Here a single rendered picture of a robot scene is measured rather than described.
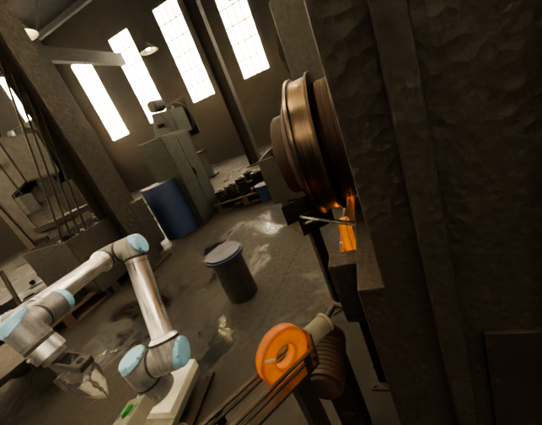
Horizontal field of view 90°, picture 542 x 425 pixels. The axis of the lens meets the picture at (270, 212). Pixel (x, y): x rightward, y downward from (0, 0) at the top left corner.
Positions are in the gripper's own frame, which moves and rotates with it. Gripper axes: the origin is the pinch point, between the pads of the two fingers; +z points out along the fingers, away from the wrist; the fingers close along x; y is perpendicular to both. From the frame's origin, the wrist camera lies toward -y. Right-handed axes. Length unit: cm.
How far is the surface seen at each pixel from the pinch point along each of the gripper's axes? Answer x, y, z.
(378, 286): -13, -89, 13
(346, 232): -55, -77, 18
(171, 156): -317, 148, -107
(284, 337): -11, -60, 15
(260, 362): -5, -55, 14
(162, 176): -315, 186, -97
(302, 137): -39, -89, -21
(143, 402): -2.5, -5.4, 10.7
